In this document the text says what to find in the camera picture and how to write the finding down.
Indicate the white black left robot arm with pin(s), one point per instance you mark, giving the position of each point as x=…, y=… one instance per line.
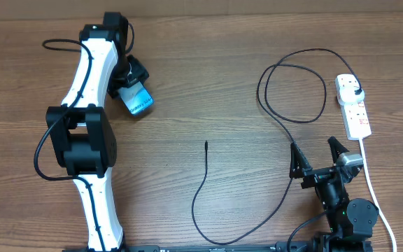
x=82, y=137

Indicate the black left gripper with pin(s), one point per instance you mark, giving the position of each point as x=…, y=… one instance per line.
x=138, y=74

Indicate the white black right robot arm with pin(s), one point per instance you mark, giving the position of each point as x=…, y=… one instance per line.
x=351, y=221

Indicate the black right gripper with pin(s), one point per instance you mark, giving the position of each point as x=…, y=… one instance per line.
x=298, y=167

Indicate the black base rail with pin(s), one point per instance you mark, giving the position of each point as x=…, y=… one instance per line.
x=280, y=246

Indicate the Samsung Galaxy smartphone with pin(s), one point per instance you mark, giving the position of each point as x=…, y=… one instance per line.
x=136, y=98

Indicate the white charger plug adapter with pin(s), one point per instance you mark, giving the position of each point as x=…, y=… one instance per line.
x=349, y=95

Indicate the white power strip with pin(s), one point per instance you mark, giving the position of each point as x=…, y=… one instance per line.
x=355, y=116

